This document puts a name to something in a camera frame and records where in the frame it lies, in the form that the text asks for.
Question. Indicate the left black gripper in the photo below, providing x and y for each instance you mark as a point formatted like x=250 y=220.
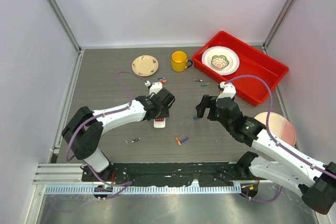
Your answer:
x=165 y=113

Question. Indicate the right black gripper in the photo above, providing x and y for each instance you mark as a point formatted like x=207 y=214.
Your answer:
x=206 y=102

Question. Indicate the white remote control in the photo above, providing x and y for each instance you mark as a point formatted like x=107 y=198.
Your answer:
x=159 y=123

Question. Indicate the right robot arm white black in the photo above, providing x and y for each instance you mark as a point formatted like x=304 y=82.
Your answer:
x=310 y=179

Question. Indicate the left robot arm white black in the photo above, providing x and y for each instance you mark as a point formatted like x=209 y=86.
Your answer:
x=85 y=129

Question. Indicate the orange battery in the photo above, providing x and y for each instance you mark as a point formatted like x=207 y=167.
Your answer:
x=178 y=141

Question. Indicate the cream floral plate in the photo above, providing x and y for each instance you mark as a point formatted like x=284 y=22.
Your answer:
x=145 y=65

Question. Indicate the small patterned bowl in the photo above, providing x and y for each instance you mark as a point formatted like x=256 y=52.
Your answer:
x=219 y=61

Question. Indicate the white plate in bin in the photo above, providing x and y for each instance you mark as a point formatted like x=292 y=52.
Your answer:
x=220 y=50

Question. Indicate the red plastic bin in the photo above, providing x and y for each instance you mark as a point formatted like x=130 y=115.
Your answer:
x=251 y=61

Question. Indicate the yellow mug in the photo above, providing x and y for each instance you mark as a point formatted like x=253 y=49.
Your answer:
x=180 y=61

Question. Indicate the pink rimmed plate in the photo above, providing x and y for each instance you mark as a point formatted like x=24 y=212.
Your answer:
x=280 y=127

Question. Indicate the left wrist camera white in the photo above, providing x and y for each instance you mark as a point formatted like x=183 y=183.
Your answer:
x=153 y=87

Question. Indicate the slotted cable duct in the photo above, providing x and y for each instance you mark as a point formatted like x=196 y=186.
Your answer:
x=132 y=190

